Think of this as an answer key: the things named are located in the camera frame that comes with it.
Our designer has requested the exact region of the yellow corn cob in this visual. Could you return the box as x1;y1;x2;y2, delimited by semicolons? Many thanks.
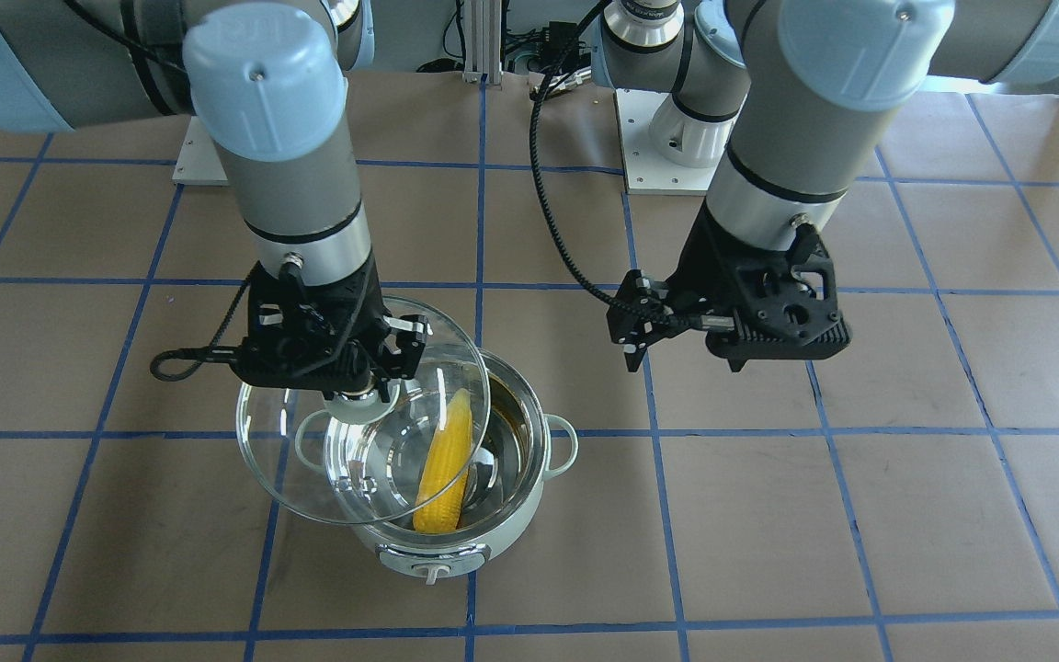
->
413;389;473;535

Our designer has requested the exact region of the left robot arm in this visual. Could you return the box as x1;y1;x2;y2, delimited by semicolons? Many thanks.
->
593;1;1059;371

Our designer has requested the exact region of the black power adapter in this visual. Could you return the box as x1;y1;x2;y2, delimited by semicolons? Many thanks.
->
535;20;581;71

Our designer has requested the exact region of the pale green electric pot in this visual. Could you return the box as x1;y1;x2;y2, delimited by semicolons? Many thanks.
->
291;350;579;584

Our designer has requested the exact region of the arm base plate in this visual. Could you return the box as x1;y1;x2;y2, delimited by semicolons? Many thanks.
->
170;117;230;187
614;88;734;196

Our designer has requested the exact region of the black braided cable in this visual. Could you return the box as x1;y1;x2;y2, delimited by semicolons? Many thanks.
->
530;0;733;327

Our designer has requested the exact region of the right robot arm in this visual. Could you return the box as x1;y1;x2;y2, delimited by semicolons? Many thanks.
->
0;1;427;410

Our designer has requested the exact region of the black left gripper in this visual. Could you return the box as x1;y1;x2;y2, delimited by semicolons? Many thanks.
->
607;204;852;373

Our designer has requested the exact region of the aluminium frame post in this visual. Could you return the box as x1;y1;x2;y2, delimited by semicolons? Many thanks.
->
461;0;505;86

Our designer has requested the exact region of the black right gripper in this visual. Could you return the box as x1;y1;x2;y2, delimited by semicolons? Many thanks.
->
233;260;430;404

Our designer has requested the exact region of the glass pot lid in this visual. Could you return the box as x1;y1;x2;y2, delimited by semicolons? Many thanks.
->
234;296;491;525

